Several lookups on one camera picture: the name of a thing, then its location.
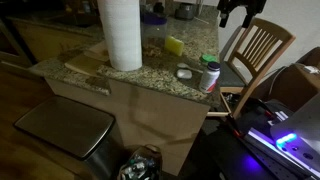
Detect white paper towel roll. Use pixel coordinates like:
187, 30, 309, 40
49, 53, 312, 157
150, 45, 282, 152
96, 0, 144, 72

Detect beige kitchen counter island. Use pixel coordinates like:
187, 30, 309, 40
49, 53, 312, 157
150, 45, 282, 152
28, 4, 223, 177

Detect green round lid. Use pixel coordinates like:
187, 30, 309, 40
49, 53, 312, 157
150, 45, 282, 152
199, 53, 218, 65

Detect wooden cutting board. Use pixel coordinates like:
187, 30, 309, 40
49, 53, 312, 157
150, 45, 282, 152
64, 39, 111, 78

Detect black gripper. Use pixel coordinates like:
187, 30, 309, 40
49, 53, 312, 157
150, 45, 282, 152
216, 0, 268, 30

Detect white pill bottle dark cap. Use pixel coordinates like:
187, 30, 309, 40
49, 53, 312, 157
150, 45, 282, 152
198, 61, 222, 95

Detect white adapter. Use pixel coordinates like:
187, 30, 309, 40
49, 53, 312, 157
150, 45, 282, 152
303, 65, 320, 75

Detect small dark jar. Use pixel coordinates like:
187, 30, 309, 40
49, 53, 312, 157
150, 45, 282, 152
153, 2, 165, 15

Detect small white case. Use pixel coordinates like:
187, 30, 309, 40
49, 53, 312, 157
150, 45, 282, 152
175, 68, 194, 80

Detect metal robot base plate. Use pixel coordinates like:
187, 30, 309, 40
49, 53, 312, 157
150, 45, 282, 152
244, 126, 320, 180

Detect thin white stick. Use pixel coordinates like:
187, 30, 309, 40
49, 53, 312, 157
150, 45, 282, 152
194, 16, 210, 25

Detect stainless steel trash can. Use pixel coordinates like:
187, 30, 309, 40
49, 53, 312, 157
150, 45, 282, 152
13, 94, 118, 180

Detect clear jar purple lid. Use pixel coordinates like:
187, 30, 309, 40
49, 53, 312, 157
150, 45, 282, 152
139, 12, 169, 58

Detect brown cardboard box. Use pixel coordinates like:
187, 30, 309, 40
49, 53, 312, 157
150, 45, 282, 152
266, 46, 320, 113

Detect black robot cart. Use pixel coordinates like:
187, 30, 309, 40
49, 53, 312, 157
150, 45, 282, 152
196, 98, 320, 180

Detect yellow sponge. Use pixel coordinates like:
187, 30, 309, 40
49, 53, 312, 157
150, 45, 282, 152
164, 34, 185, 57

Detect bag of empty bottles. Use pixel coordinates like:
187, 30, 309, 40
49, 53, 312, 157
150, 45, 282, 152
118, 143, 164, 180

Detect wooden chair grey cushion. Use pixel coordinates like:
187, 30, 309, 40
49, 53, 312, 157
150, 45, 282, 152
206, 17, 297, 120

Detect white spoon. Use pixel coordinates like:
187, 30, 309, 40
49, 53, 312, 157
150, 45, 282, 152
176, 62, 204, 74

